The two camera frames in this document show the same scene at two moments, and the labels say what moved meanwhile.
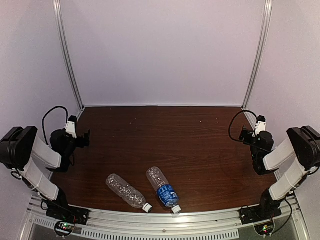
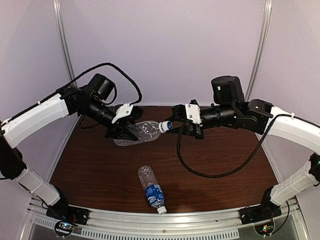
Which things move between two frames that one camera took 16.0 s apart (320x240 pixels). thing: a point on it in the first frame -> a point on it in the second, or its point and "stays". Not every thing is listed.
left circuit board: [63, 229] stays
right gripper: [247, 135] -> [191, 124]
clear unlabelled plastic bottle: [128, 193] -> [144, 131]
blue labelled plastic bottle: [168, 195] -> [154, 191]
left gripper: [83, 140] -> [119, 125]
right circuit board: [264, 229] stays
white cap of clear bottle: [147, 208] -> [165, 126]
